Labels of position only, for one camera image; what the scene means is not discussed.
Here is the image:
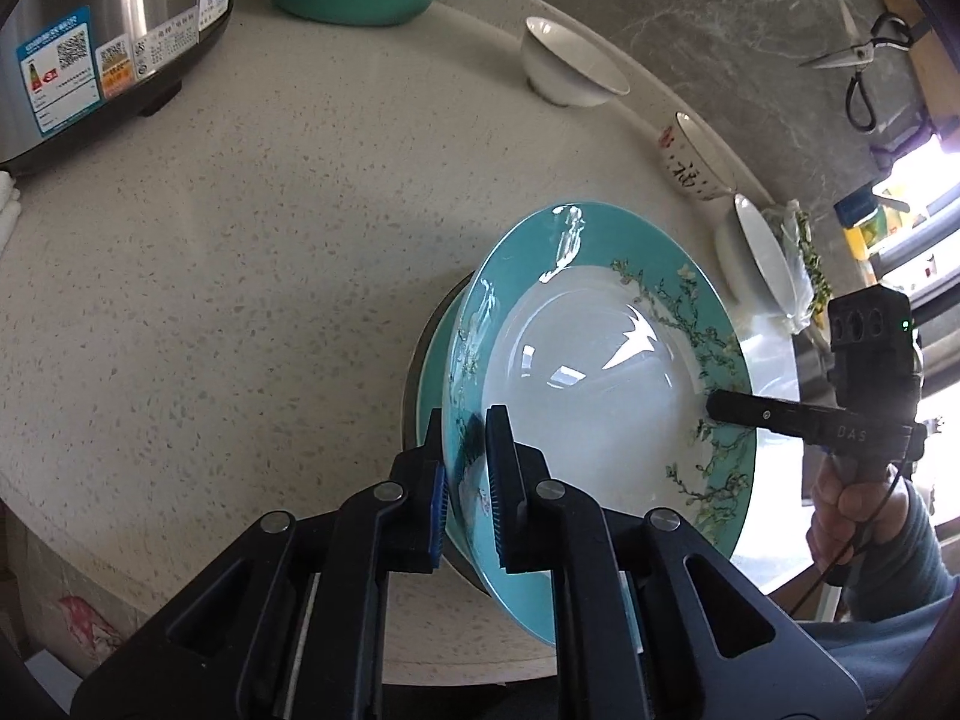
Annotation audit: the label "teal floral deep plate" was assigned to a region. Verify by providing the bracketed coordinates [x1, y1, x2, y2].
[442, 201, 757, 650]

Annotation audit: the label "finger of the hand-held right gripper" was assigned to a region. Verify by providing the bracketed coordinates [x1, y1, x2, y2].
[706, 388, 826, 440]

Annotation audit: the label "large white bowl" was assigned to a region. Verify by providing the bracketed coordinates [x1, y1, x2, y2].
[713, 193, 799, 317]

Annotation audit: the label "steel rice cooker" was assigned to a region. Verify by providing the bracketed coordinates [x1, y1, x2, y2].
[0, 0, 242, 178]

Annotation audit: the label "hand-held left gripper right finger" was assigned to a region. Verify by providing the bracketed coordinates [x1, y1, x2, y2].
[484, 405, 865, 720]

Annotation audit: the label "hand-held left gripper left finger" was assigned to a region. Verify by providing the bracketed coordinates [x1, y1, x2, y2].
[71, 406, 452, 720]

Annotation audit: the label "printed white bowl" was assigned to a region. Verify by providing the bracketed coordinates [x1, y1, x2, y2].
[658, 111, 752, 203]

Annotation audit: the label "yellow liquid bottle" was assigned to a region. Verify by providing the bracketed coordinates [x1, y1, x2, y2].
[846, 206, 891, 261]

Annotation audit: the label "small teal floral plate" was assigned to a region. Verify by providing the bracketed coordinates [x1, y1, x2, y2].
[420, 277, 481, 428]

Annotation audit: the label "wooden cutting board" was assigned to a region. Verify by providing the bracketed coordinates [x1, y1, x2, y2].
[881, 0, 950, 128]

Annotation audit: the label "person's right forearm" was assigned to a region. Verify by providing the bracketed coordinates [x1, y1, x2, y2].
[780, 480, 960, 691]

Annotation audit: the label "black handled kitchen scissors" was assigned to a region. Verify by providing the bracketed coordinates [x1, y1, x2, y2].
[797, 0, 916, 134]

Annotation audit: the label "person's right hand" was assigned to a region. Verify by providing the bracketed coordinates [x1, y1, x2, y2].
[806, 454, 912, 587]

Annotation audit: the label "plastic bag of greens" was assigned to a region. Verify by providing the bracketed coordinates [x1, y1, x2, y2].
[776, 199, 835, 332]

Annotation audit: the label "small plain white bowl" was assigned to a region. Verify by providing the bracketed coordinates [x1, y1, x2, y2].
[523, 15, 632, 108]

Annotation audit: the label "folded white cloth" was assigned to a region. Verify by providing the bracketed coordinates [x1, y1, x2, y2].
[0, 169, 22, 245]

